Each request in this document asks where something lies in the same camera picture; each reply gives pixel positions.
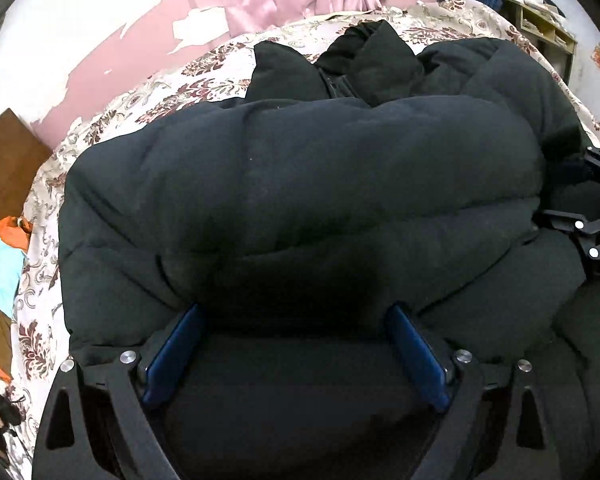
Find black padded jacket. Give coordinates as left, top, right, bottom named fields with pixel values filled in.
left=33, top=22, right=600, bottom=479

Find floral bed cover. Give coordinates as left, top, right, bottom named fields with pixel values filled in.
left=0, top=0, right=600, bottom=480

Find wooden shelf desk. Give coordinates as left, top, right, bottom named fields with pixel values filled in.
left=500, top=0, right=577, bottom=84

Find orange blue brown pillow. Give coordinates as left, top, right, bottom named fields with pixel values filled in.
left=0, top=217, right=31, bottom=384

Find brown wooden headboard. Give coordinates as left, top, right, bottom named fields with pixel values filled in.
left=0, top=110, right=52, bottom=220

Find black headphones with cable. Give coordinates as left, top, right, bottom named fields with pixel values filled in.
left=0, top=394, right=22, bottom=458

